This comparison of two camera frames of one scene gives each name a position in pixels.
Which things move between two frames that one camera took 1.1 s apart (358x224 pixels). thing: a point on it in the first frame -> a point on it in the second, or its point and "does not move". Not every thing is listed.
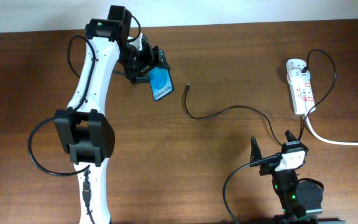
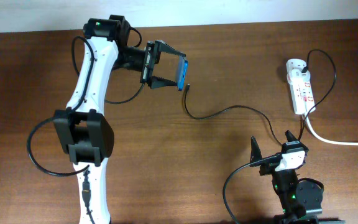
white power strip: (301, 86) does not move
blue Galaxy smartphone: (161, 80) -> (181, 72)
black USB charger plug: (304, 70) does not move
